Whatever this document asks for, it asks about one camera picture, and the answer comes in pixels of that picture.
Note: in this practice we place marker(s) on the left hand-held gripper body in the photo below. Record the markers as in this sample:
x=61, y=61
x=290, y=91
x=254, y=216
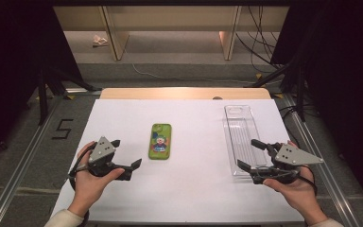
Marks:
x=102, y=151

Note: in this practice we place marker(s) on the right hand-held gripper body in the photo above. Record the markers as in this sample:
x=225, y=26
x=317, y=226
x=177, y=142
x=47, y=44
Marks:
x=291, y=156

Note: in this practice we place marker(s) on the clear plastic tray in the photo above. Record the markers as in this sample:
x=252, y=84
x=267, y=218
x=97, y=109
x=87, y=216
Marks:
x=242, y=126

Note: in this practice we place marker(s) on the green cartoon pencil case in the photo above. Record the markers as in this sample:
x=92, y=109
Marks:
x=159, y=142

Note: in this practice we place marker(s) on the person's right hand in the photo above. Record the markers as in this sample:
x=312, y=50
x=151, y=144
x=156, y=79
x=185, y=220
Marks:
x=299, y=192

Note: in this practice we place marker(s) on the person's left hand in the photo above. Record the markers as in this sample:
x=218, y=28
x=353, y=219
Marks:
x=89, y=189

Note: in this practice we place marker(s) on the yellow tape piece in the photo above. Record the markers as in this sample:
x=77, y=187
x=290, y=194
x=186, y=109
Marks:
x=70, y=97
x=258, y=76
x=278, y=95

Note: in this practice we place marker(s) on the white table sheet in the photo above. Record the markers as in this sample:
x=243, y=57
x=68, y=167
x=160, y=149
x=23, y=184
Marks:
x=195, y=189

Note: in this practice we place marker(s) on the black metal stand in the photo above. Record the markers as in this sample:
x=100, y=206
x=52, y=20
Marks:
x=44, y=94
x=300, y=91

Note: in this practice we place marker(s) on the wooden table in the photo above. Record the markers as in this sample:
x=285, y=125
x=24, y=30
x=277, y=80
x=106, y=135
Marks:
x=170, y=93

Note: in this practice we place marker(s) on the black curtain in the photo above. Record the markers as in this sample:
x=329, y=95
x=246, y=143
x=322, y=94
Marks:
x=9, y=63
x=346, y=78

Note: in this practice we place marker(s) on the crumpled paper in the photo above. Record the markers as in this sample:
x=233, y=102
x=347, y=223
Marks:
x=100, y=41

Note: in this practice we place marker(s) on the beige wooden shelf unit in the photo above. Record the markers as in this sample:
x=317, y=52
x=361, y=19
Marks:
x=170, y=19

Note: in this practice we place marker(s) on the aluminium floor rail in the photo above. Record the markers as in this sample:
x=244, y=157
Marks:
x=324, y=176
x=19, y=176

